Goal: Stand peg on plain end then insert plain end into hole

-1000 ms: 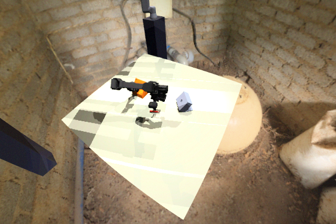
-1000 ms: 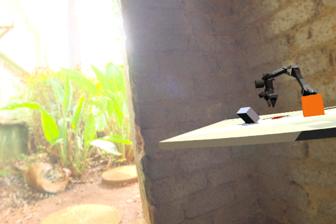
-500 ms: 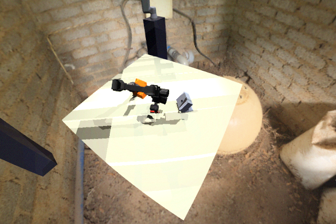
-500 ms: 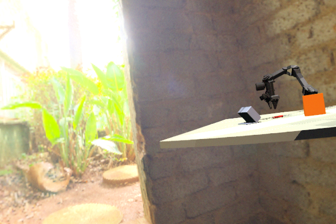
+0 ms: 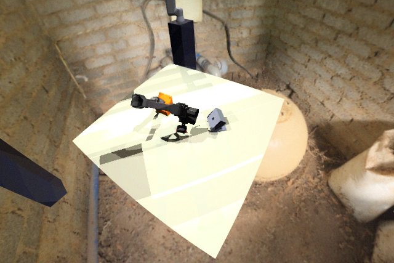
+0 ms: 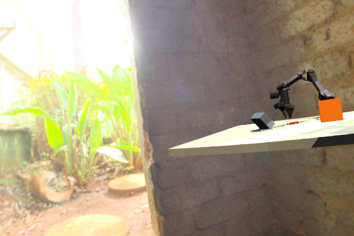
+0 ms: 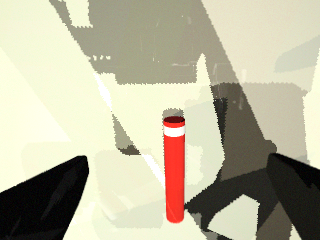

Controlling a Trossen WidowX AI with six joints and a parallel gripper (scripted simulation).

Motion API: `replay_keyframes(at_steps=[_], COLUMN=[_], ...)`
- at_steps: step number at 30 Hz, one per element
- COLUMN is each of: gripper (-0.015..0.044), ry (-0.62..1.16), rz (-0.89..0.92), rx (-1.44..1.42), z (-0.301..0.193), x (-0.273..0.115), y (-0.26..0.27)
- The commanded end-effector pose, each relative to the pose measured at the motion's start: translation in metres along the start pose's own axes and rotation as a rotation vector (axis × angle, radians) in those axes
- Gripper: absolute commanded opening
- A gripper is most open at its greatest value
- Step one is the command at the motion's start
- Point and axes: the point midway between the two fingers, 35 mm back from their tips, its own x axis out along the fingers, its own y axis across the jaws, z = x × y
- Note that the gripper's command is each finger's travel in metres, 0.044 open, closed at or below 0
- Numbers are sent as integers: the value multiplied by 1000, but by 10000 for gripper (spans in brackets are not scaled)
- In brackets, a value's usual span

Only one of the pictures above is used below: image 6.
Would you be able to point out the dark grey square panel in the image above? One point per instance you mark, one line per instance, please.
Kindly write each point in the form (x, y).
(263, 121)

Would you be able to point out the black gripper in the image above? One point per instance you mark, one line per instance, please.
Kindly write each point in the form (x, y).
(288, 107)

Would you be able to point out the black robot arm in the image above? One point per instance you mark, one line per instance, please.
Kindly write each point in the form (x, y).
(283, 87)

